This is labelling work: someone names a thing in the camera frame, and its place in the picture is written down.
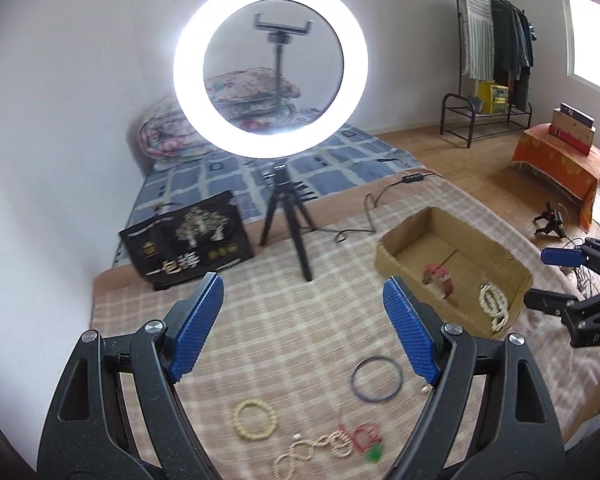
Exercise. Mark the beige checkered blanket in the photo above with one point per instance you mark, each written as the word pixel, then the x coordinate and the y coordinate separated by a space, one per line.
pixel 280 335

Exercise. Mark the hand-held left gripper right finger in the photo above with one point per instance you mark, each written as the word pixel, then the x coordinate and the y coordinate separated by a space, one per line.
pixel 410 330

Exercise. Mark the small green pot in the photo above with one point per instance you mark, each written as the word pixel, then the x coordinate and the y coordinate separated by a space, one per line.
pixel 476 104

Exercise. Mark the dark purple box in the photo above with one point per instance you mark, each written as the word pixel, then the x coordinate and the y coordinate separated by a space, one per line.
pixel 577 114

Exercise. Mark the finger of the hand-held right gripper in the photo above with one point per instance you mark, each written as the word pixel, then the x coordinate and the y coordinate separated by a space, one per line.
pixel 560 256
pixel 545 300

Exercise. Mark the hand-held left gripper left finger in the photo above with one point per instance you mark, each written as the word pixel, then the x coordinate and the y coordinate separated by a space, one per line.
pixel 200 330

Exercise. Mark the floral pillow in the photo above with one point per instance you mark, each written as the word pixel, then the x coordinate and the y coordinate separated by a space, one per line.
pixel 160 135

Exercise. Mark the orange cloth covered table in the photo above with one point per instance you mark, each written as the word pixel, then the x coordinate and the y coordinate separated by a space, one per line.
pixel 555 165

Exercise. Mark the yellow crate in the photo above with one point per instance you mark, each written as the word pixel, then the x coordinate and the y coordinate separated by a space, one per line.
pixel 495 97

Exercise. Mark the window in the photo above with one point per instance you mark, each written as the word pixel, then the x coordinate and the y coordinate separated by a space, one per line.
pixel 595 35

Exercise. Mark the dark bangle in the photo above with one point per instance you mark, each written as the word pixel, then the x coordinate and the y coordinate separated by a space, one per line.
pixel 354 385

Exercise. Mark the striped towel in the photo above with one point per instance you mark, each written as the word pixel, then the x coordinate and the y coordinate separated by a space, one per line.
pixel 472 25

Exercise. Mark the floral pillows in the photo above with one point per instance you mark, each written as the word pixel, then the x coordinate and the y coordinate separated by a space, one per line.
pixel 240 90

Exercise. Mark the black phone holder clamp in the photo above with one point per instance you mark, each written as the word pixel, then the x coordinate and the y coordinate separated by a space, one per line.
pixel 282 27

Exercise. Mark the small black device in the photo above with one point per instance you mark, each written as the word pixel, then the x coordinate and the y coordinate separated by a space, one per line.
pixel 552 222

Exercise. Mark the blue patterned bedsheet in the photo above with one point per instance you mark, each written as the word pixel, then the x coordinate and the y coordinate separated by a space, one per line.
pixel 330 160

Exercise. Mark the dark hanging clothes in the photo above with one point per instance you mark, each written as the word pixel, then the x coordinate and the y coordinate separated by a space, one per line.
pixel 512 40

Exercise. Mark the black tripod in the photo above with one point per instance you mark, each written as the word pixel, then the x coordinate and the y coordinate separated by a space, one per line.
pixel 281 195

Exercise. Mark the red box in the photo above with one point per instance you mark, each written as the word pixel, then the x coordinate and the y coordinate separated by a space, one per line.
pixel 572 143

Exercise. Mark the black printed bag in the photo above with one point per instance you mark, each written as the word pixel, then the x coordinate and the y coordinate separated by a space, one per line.
pixel 190 240

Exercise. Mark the black clothes rack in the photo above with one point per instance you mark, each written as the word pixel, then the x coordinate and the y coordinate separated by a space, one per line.
pixel 452 110

